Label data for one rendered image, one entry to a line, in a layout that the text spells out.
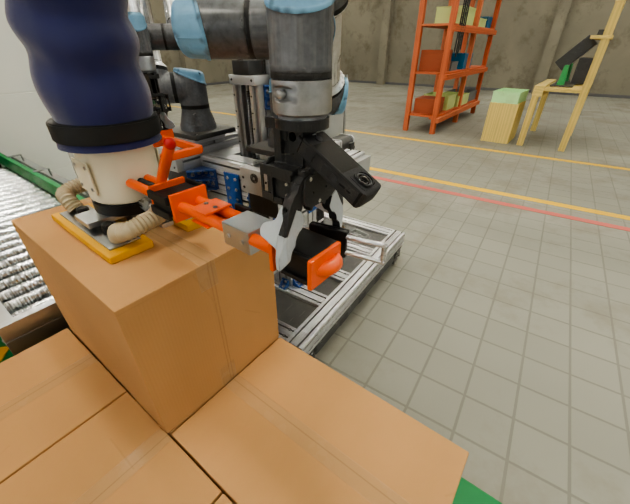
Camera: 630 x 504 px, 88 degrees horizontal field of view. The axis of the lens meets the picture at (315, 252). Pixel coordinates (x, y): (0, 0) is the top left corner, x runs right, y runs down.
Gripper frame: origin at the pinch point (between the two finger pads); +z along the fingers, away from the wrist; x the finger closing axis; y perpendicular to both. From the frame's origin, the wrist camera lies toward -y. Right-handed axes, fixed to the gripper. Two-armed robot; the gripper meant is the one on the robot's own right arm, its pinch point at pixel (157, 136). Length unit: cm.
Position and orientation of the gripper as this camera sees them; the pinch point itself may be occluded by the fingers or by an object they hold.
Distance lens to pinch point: 134.0
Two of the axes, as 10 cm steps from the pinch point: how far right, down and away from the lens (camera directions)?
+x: 6.1, -4.2, 6.8
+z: 0.1, 8.5, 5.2
